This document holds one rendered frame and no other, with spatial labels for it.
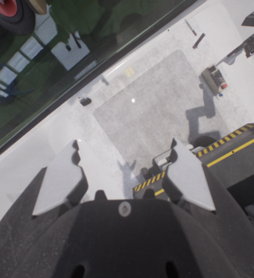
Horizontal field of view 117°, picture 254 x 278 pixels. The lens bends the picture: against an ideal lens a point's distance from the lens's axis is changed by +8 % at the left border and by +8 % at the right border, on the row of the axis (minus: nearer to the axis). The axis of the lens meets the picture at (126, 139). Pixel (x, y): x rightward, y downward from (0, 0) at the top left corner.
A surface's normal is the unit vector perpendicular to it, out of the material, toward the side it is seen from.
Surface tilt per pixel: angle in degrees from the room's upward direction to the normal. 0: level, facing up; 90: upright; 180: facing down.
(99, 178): 8
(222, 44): 8
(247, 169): 0
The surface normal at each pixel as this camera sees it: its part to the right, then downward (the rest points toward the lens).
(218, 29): 0.10, 0.00
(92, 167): -0.15, 0.16
